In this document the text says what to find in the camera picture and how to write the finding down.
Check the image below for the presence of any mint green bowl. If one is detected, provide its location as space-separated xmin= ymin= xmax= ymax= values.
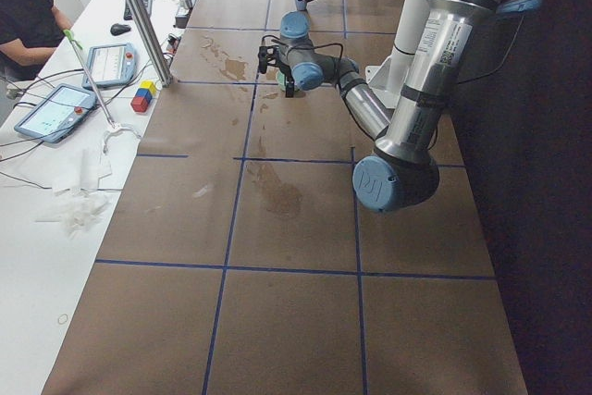
xmin=276 ymin=71 xmax=286 ymax=92

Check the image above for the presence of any red blue yellow cube block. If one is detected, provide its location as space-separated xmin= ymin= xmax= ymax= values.
xmin=130 ymin=80 xmax=157 ymax=113

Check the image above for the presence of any black computer mouse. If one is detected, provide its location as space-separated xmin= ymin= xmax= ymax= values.
xmin=110 ymin=23 xmax=131 ymax=36

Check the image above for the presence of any far teach pendant tablet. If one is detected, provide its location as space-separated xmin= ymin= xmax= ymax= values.
xmin=87 ymin=43 xmax=137 ymax=89

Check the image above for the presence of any teach pendant tablet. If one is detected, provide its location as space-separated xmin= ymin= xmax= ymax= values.
xmin=14 ymin=84 xmax=96 ymax=143
xmin=87 ymin=43 xmax=137 ymax=89

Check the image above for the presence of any long metal reacher grabber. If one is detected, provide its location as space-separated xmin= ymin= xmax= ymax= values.
xmin=64 ymin=30 xmax=141 ymax=154

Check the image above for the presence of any near teach pendant tablet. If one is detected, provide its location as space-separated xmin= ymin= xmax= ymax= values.
xmin=14 ymin=84 xmax=96 ymax=143

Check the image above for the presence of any crumpled white tissue paper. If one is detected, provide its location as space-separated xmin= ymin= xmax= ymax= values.
xmin=34 ymin=148 xmax=112 ymax=236

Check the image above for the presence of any seated man black shirt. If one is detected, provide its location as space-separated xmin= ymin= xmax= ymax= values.
xmin=1 ymin=0 xmax=72 ymax=80

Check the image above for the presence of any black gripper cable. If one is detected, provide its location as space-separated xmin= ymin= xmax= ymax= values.
xmin=261 ymin=33 xmax=346 ymax=66

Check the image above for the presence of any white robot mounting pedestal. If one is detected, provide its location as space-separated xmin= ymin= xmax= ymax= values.
xmin=365 ymin=0 xmax=429 ymax=108

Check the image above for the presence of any aluminium frame post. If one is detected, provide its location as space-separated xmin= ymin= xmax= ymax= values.
xmin=126 ymin=0 xmax=173 ymax=87

